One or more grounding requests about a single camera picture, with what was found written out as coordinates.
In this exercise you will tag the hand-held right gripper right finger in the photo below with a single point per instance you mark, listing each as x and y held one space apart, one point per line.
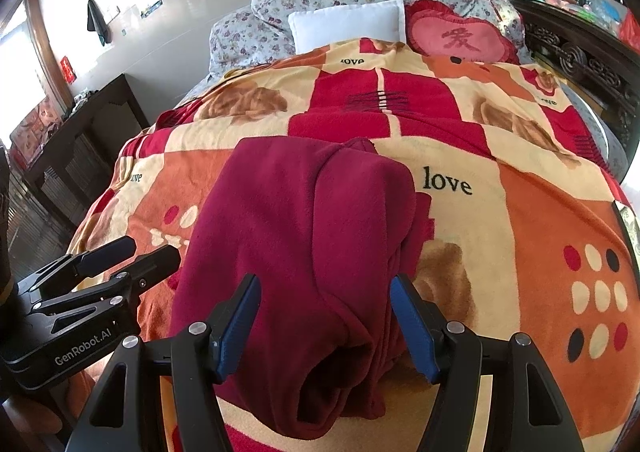
415 327

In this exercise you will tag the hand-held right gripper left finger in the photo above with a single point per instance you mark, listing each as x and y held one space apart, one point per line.
240 322

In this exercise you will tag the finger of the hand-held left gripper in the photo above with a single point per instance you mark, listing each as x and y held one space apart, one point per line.
155 267
107 254

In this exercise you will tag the maroon fleece garment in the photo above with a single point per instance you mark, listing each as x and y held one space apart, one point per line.
300 232

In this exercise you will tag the dark wooden table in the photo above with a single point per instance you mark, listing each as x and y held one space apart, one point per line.
100 124

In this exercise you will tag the red printed box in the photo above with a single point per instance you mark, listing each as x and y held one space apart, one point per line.
37 131

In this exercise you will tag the white crumpled cloth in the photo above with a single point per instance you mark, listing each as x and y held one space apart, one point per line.
85 99

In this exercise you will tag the red orange printed blanket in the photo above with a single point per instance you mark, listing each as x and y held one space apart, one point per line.
550 232

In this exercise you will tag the dark hanging cloth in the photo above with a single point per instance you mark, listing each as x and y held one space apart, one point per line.
97 21

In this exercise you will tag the patterned fabric strip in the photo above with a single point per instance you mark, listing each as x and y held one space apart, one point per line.
629 227

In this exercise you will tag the small floral pillow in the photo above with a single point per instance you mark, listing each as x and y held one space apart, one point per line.
245 39

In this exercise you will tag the grey mattress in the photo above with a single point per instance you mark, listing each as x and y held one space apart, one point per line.
600 131

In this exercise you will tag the red heart cushion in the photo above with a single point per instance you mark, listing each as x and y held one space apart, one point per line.
460 39

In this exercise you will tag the white pillow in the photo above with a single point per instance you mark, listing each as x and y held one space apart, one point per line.
345 24

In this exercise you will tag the colourful clutter pile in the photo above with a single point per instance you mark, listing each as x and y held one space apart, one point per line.
595 6

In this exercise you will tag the red wall sticker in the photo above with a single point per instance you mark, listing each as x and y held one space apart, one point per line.
68 69

